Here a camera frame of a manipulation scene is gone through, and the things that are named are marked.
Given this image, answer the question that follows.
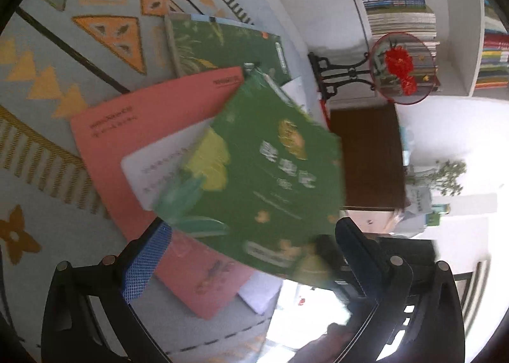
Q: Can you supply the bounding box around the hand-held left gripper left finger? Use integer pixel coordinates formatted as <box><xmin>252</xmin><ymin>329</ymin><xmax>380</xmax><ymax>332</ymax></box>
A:
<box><xmin>41</xmin><ymin>218</ymin><xmax>173</xmax><ymax>363</ymax></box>

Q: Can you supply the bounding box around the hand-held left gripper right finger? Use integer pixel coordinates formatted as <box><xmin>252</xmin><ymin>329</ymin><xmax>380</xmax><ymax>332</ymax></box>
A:
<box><xmin>335</xmin><ymin>217</ymin><xmax>466</xmax><ymax>363</ymax></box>

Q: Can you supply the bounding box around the bright green yellow book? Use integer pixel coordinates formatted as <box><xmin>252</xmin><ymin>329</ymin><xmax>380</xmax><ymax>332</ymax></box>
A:
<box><xmin>153</xmin><ymin>69</ymin><xmax>351</xmax><ymax>296</ymax></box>

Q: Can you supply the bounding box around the row of colourful books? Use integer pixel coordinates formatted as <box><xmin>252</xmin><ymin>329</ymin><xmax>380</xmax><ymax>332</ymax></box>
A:
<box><xmin>474</xmin><ymin>0</ymin><xmax>509</xmax><ymax>90</ymax></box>

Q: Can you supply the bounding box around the person's right hand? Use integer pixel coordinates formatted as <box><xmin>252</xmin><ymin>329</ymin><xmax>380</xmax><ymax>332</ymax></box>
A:
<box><xmin>304</xmin><ymin>322</ymin><xmax>356</xmax><ymax>363</ymax></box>

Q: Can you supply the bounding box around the wooden wardrobe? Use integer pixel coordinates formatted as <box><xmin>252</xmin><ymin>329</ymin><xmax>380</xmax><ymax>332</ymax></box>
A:
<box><xmin>345</xmin><ymin>208</ymin><xmax>398</xmax><ymax>233</ymax></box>

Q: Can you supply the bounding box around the green box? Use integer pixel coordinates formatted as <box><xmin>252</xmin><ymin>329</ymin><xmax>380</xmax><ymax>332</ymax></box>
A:
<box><xmin>425</xmin><ymin>204</ymin><xmax>452</xmax><ymax>227</ymax></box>

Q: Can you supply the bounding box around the white plant pot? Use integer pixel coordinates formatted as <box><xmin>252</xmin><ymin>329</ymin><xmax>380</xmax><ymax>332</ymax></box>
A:
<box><xmin>409</xmin><ymin>186</ymin><xmax>433</xmax><ymax>215</ymax></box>

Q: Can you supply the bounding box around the potted plant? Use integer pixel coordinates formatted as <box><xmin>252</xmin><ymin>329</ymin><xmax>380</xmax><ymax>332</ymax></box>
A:
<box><xmin>409</xmin><ymin>160</ymin><xmax>468</xmax><ymax>199</ymax></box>

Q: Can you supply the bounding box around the brown cabinet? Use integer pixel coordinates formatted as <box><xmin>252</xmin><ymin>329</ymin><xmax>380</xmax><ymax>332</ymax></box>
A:
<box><xmin>329</xmin><ymin>104</ymin><xmax>410</xmax><ymax>210</ymax></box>

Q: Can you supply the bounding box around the light blue packet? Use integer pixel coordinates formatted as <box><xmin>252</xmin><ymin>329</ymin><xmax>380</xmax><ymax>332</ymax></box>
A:
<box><xmin>400</xmin><ymin>127</ymin><xmax>415</xmax><ymax>166</ymax></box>

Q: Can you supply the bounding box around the coral red book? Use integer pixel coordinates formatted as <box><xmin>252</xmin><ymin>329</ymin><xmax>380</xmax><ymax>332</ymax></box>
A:
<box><xmin>71</xmin><ymin>66</ymin><xmax>255</xmax><ymax>320</ymax></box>

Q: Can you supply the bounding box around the red tassel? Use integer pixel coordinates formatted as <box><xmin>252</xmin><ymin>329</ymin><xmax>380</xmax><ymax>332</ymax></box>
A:
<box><xmin>319</xmin><ymin>97</ymin><xmax>334</xmax><ymax>127</ymax></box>

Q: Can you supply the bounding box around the patterned rug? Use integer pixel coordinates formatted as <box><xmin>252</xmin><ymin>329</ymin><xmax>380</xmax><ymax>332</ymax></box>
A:
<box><xmin>0</xmin><ymin>0</ymin><xmax>331</xmax><ymax>363</ymax></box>

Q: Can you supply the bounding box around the black ornate fan stand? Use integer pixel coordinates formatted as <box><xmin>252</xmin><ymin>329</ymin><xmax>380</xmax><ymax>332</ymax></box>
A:
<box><xmin>308</xmin><ymin>51</ymin><xmax>376</xmax><ymax>101</ymax></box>

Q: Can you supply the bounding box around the round red flower fan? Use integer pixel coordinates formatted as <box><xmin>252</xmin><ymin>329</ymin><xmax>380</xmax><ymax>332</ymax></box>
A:
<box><xmin>369</xmin><ymin>31</ymin><xmax>442</xmax><ymax>105</ymax></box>

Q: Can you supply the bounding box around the dark green leaf book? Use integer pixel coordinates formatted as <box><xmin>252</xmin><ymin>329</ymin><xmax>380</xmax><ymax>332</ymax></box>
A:
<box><xmin>164</xmin><ymin>11</ymin><xmax>293</xmax><ymax>87</ymax></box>

